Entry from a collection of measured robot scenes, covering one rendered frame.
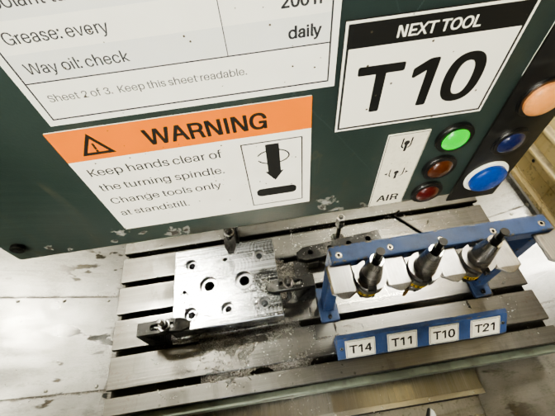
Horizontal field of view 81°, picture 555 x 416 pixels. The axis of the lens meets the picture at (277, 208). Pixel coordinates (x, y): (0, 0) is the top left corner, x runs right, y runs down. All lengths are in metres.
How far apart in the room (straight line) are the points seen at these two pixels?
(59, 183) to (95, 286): 1.23
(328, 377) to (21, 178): 0.83
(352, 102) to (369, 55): 0.03
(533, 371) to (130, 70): 1.24
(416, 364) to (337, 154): 0.81
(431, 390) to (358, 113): 1.02
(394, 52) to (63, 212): 0.25
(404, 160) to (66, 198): 0.25
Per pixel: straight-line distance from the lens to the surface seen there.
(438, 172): 0.29
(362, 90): 0.21
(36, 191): 0.28
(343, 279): 0.68
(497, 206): 1.43
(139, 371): 1.04
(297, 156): 0.23
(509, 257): 0.81
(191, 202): 0.26
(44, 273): 1.53
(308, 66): 0.19
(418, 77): 0.22
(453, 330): 1.01
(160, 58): 0.18
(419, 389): 1.15
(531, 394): 1.28
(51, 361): 1.41
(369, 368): 0.97
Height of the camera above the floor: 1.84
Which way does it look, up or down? 55 degrees down
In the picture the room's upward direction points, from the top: 7 degrees counter-clockwise
